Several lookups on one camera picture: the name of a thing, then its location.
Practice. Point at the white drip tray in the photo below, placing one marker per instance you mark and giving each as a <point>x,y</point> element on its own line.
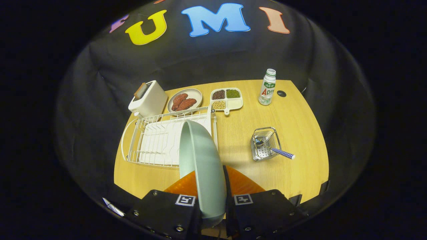
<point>160,140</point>

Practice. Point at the white drink bottle green label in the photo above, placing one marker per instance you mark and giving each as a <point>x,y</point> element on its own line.
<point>267,91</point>

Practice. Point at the pale green plate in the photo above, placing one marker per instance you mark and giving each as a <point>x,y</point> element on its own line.
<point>203,160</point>

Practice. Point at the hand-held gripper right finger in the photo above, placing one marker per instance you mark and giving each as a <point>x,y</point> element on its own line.
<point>263,213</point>

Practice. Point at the reddish brown sausage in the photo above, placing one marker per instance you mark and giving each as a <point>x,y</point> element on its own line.
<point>188,103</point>
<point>180,98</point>

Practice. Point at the black backdrop cloth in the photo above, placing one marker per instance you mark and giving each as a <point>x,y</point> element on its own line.
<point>200,56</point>

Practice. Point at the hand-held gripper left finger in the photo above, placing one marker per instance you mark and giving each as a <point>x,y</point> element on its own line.
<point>160,213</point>

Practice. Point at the toast slice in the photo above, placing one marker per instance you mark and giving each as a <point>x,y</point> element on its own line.
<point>140,90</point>

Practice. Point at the beige round plate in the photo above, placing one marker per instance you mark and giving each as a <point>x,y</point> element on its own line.
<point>195,93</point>

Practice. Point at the white toaster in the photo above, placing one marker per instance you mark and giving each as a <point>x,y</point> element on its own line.
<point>151,100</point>

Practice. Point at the white divided bean tray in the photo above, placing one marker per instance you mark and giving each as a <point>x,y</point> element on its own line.
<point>235,104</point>

